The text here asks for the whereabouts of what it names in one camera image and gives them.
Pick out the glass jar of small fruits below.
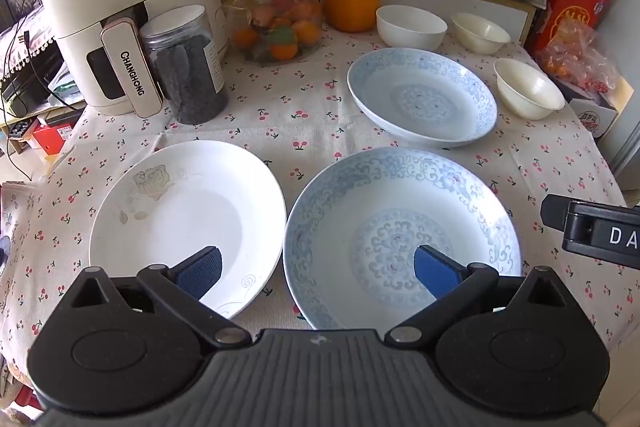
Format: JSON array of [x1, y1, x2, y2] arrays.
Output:
[[232, 0, 323, 66]]

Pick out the red cardboard box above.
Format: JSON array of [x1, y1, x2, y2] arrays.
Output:
[[537, 0, 617, 52]]

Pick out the small red box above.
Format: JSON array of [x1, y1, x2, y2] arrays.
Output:
[[32, 117, 81, 156]]

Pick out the cream bowl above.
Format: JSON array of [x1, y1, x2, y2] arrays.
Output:
[[450, 13, 511, 54], [494, 58, 566, 121]]

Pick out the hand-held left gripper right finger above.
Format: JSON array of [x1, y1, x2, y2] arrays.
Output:
[[385, 244, 581, 349]]

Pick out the cherry print tablecloth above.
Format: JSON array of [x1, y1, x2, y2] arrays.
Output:
[[0, 14, 640, 390]]

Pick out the white lace cloth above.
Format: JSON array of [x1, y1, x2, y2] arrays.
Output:
[[0, 24, 62, 68]]

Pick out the clear plastic jar dark contents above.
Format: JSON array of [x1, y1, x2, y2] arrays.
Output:
[[140, 5, 230, 126]]

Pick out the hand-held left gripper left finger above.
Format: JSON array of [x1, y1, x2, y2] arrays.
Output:
[[62, 246, 252, 350]]

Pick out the black electronic device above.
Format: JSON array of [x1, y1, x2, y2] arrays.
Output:
[[0, 42, 66, 118]]

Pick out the black cable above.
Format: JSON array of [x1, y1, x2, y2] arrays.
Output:
[[0, 19, 76, 180]]

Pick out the plastic bag of kumquats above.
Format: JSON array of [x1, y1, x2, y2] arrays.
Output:
[[532, 19, 624, 96]]

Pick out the white floral plate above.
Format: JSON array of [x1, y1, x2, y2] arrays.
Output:
[[89, 140, 286, 321]]

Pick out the large orange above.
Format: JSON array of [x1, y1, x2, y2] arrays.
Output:
[[322, 0, 381, 32]]

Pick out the blue patterned plate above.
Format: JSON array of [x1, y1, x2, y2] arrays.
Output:
[[347, 48, 498, 148], [283, 147, 522, 332]]

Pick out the dark blue and white box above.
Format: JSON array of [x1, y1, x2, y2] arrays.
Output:
[[560, 77, 636, 138]]

